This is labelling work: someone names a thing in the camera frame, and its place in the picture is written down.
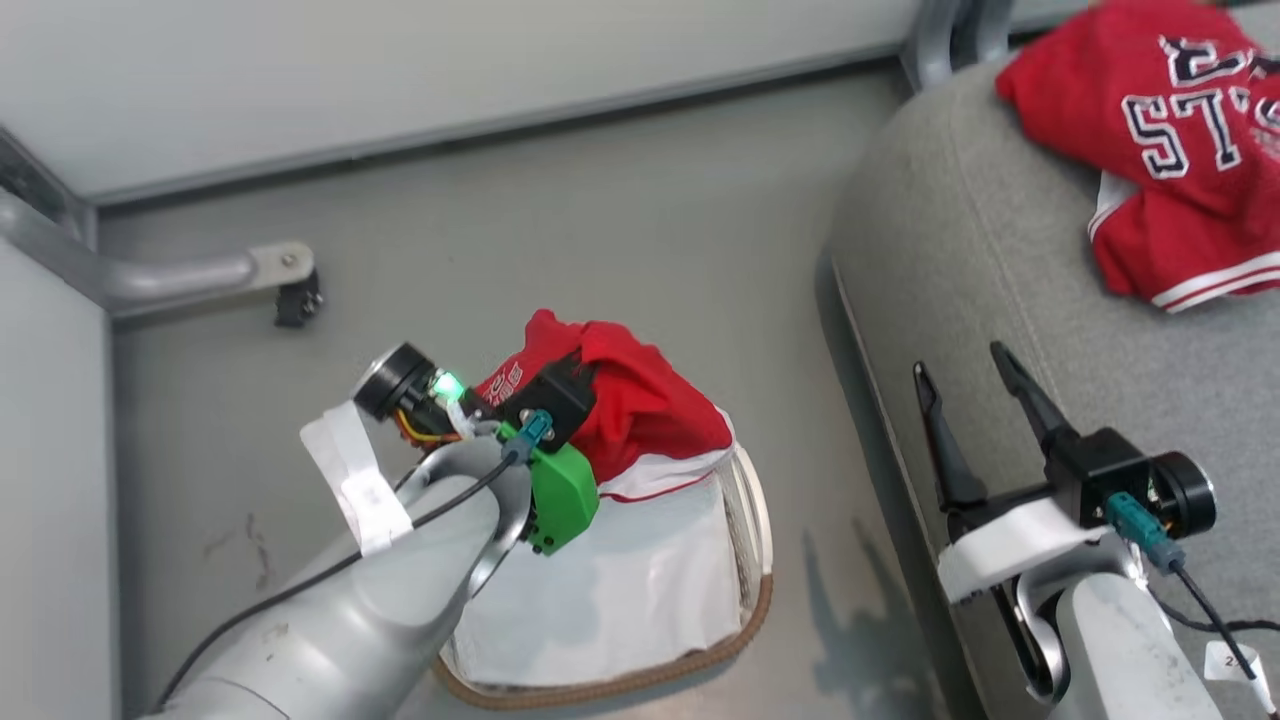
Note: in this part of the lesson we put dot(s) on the white tape strip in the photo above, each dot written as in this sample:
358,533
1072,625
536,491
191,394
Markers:
360,485

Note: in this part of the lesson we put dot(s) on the grey partition post with slots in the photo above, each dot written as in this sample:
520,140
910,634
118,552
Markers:
35,190

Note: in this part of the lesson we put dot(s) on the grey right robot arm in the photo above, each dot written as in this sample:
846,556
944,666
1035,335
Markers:
1110,650

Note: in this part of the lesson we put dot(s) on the white basket liner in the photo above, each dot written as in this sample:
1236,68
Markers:
620,590

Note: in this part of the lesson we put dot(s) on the grey partition bottom rail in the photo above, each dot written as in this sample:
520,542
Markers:
500,122

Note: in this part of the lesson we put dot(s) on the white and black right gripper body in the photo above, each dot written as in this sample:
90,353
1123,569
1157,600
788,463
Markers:
1090,470

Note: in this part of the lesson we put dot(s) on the grey metal partition leg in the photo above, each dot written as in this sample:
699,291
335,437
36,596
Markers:
160,280

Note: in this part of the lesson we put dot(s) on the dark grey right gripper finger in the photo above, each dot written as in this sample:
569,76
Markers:
945,440
1030,400

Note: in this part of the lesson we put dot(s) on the red jersey with number 23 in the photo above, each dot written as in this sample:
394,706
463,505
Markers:
1180,150

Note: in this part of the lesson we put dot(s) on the grey partition corner post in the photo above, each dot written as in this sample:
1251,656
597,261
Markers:
950,35

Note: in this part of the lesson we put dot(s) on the grey fabric sofa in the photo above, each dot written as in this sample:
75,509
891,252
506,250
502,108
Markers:
980,250

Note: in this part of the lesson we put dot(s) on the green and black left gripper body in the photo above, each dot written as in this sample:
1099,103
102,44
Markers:
565,490

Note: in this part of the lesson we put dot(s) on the black caster wheel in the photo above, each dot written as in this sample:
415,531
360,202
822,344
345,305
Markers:
298,300

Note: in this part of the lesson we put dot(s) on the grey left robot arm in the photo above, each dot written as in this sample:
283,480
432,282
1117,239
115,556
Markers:
350,620

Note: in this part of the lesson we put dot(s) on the woven laundry basket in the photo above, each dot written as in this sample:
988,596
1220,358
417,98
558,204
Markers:
700,665

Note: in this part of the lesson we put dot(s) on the red shorts with Bulls print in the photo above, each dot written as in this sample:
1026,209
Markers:
650,400

